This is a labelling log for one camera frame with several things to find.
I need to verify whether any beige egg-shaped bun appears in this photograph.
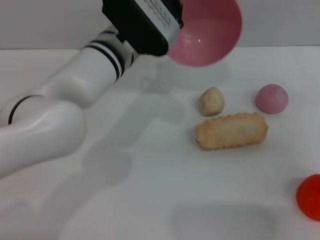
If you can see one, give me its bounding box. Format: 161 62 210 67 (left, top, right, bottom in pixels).
198 86 225 117

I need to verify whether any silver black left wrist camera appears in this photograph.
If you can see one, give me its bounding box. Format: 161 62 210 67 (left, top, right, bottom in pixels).
101 0 185 57

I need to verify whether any pink plastic bowl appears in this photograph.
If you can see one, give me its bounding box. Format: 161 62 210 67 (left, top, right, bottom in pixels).
166 0 244 68

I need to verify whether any orange striped long bread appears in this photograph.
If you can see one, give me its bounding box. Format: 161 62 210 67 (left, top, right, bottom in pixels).
195 112 269 152

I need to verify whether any pink round bun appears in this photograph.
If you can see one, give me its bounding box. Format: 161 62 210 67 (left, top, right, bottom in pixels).
255 83 289 115

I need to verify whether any red round toy food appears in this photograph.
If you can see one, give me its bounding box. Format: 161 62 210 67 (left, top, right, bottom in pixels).
296 174 320 222

